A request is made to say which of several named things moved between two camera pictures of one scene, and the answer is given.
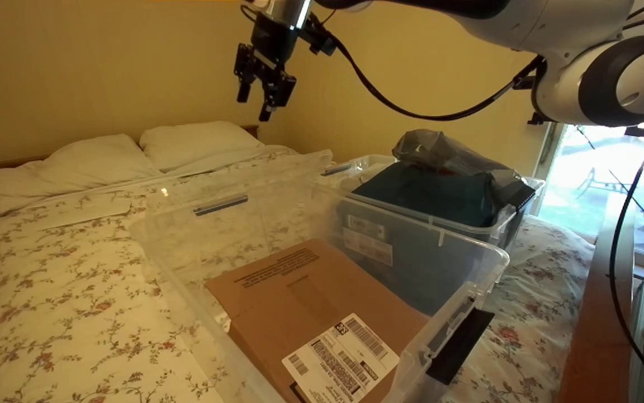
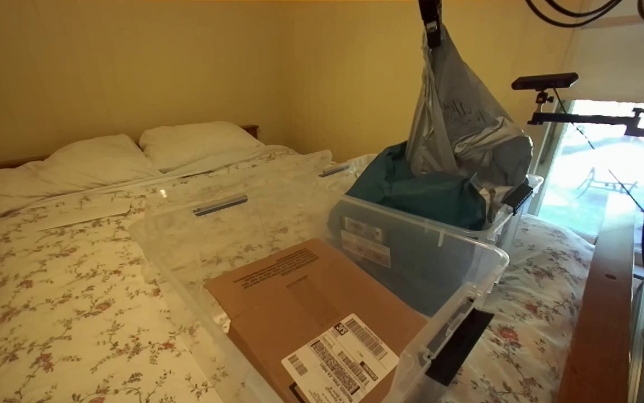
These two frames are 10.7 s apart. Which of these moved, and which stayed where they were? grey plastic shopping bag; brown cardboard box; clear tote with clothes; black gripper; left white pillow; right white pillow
Moved: grey plastic shopping bag; black gripper
Stayed: clear tote with clothes; brown cardboard box; right white pillow; left white pillow
